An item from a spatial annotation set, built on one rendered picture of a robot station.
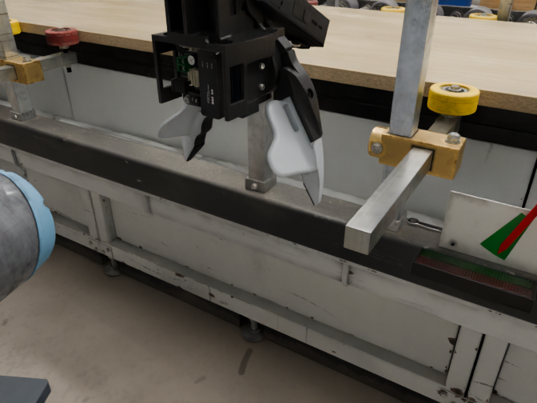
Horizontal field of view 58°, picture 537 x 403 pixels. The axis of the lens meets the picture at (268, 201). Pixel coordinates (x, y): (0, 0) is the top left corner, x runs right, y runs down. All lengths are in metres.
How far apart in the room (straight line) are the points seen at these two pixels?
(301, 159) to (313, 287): 0.98
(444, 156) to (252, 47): 0.45
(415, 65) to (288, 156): 0.39
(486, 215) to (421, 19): 0.29
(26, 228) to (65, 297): 1.21
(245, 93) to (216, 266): 1.19
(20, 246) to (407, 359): 1.00
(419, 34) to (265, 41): 0.38
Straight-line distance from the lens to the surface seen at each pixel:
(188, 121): 0.45
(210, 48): 0.34
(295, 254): 0.99
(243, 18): 0.38
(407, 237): 0.82
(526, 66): 1.12
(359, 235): 0.54
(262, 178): 0.91
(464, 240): 0.80
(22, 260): 0.69
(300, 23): 0.42
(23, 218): 0.69
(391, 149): 0.77
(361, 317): 1.33
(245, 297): 1.49
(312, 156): 0.39
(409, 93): 0.74
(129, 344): 1.64
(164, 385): 1.51
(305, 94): 0.38
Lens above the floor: 1.15
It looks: 30 degrees down
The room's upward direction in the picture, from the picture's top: straight up
